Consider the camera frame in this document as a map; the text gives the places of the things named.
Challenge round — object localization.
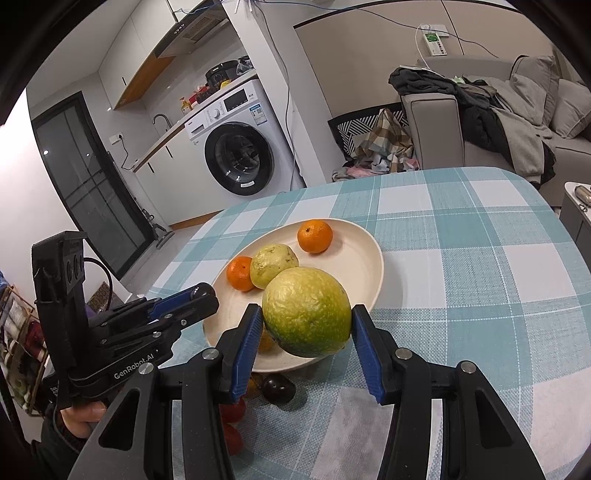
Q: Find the dark plum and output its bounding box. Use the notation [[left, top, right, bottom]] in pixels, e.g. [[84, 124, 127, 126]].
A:
[[260, 373, 297, 405]]

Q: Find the grey sofa cushion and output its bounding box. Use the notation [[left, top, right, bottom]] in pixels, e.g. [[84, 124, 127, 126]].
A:
[[551, 79, 591, 139]]

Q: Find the plaid cloth on chair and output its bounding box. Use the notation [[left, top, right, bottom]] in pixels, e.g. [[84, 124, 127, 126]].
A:
[[332, 109, 421, 182]]

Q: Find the white washing machine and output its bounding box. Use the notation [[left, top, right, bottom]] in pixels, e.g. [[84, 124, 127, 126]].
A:
[[184, 77, 305, 201]]

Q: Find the smaller yellow-green guava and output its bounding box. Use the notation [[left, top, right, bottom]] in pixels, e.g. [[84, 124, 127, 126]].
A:
[[249, 244, 300, 290]]

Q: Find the kitchen counter with cabinets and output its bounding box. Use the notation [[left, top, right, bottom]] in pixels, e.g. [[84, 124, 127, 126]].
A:
[[132, 70, 257, 228]]

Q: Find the cream round plate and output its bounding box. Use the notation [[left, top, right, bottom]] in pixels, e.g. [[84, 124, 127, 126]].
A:
[[204, 219, 384, 373]]

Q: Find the large green guava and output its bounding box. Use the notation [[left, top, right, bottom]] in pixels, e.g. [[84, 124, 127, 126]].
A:
[[262, 267, 352, 358]]

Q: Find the red tomato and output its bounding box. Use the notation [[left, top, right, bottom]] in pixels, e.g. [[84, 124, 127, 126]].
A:
[[219, 397, 246, 424], [223, 423, 243, 456]]

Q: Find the dark clothes pile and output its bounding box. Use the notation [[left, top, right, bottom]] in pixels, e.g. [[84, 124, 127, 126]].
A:
[[389, 66, 556, 188]]

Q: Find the white wall control panel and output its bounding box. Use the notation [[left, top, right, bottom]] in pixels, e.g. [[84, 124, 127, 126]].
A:
[[419, 24, 450, 57]]

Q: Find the person's left hand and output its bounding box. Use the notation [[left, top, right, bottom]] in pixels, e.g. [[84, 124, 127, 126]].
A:
[[60, 401, 107, 439]]

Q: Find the grey sofa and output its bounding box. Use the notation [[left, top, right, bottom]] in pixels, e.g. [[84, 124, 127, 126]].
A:
[[389, 52, 590, 207]]

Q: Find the brown longan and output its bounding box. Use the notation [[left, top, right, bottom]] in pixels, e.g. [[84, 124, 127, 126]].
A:
[[245, 373, 264, 399]]

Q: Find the orange mandarin near guava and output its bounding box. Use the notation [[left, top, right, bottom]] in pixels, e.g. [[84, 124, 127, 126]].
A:
[[225, 256, 254, 292]]

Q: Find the black patterned chair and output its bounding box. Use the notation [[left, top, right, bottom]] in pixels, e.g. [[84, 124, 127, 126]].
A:
[[328, 102, 410, 160]]

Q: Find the orange mandarin far side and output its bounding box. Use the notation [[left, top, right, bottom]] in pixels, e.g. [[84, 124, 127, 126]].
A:
[[297, 219, 334, 254]]

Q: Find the black glass door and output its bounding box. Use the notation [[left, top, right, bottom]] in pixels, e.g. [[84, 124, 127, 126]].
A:
[[32, 92, 154, 279]]

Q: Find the range hood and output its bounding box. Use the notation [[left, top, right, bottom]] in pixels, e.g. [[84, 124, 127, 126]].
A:
[[153, 1, 228, 58]]

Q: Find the teal plaid tablecloth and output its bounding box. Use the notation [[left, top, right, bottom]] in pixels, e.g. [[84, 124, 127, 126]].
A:
[[149, 167, 590, 479]]

